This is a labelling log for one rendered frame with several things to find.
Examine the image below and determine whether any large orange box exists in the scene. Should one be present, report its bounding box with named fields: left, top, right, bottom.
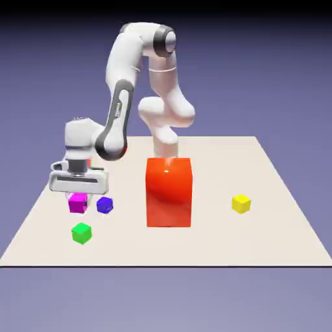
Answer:
left=145, top=157, right=193, bottom=228

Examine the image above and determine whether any small blue cube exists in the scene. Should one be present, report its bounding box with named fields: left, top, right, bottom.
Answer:
left=96, top=196, right=114, bottom=215

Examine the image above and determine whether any small green cube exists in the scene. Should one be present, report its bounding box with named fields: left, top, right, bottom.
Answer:
left=71, top=222, right=93, bottom=245

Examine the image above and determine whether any small magenta cube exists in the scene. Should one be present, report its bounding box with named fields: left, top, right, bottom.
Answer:
left=67, top=192, right=88, bottom=214

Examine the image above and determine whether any small yellow cube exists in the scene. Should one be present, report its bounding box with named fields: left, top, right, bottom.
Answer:
left=231, top=194, right=252, bottom=215

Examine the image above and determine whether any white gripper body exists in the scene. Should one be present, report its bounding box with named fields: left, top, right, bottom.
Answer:
left=48, top=169, right=110, bottom=196

